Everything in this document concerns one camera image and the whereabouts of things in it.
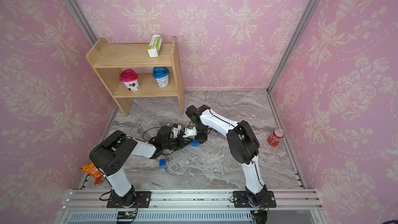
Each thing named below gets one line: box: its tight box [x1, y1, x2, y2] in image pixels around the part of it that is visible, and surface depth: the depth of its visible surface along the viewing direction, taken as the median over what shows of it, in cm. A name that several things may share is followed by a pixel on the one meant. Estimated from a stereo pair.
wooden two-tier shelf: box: [85, 36, 184, 118], surface depth 81 cm
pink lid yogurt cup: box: [119, 68, 140, 92], surface depth 87 cm
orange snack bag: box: [79, 161, 105, 186], surface depth 80 cm
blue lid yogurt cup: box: [152, 66, 170, 88], surface depth 89 cm
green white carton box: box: [147, 33, 163, 58], surface depth 77 cm
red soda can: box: [267, 128, 286, 147], surface depth 87 cm
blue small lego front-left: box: [159, 158, 167, 168], surface depth 86 cm
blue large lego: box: [189, 138, 201, 147], surface depth 91 cm
